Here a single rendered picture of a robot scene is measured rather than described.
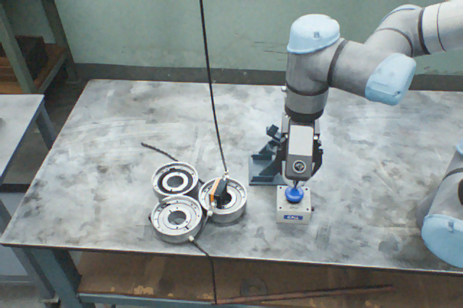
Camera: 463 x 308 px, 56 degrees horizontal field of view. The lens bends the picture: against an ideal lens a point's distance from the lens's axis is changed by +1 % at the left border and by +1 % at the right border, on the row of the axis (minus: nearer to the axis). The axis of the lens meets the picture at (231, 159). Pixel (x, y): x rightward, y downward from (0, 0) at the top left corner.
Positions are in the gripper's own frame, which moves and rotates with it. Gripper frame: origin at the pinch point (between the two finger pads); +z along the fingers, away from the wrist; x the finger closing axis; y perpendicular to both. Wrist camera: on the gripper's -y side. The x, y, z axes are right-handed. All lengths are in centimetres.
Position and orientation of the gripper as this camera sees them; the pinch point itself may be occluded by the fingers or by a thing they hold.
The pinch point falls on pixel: (294, 186)
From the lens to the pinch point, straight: 91.2
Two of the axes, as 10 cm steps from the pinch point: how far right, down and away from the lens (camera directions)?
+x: -10.0, -0.5, 0.7
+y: 0.9, -7.0, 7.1
